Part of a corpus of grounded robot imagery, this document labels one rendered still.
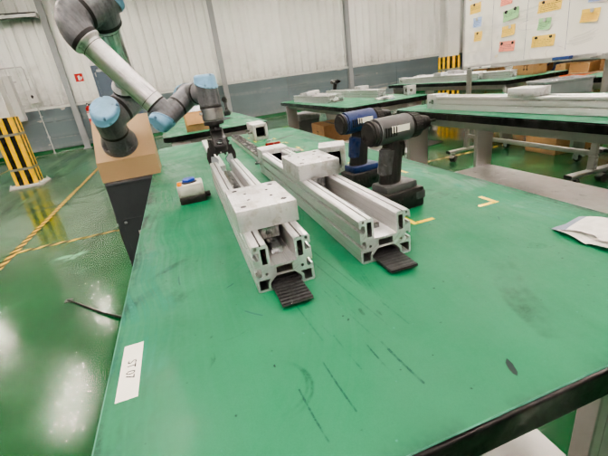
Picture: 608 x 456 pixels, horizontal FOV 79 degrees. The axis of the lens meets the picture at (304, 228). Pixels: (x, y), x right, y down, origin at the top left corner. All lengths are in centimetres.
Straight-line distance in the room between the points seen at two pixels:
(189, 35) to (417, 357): 1217
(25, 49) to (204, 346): 1240
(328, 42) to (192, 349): 1303
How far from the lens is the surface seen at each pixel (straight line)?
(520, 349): 52
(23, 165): 760
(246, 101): 1248
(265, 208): 65
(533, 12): 401
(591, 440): 88
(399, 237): 69
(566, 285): 66
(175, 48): 1238
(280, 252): 65
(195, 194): 122
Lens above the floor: 110
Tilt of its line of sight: 22 degrees down
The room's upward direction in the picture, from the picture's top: 8 degrees counter-clockwise
